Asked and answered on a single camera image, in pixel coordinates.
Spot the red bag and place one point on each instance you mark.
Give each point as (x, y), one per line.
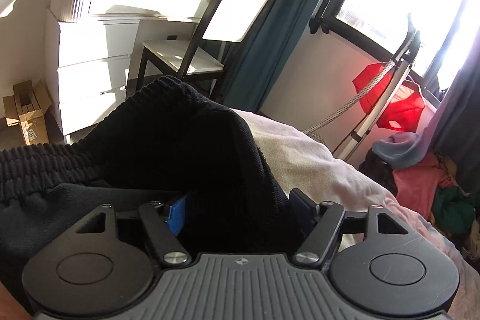
(404, 110)

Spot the light blue cloth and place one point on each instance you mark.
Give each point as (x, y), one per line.
(405, 149)

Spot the white back chair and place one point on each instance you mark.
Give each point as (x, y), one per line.
(200, 58)

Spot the pink cloth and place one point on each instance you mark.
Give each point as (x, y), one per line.
(417, 184)

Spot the pastel bed sheet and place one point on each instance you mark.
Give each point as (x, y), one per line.
(297, 161)

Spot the right teal curtain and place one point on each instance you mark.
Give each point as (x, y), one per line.
(457, 133)

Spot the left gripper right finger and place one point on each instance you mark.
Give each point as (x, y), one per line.
(320, 222)

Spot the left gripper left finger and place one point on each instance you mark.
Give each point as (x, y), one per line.
(166, 247)

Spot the white vanity dresser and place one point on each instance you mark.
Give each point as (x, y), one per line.
(93, 49)

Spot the cardboard box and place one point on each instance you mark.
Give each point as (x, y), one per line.
(27, 107)

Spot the green garment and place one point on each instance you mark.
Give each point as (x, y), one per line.
(453, 210)

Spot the black pants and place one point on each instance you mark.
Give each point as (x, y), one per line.
(166, 142)

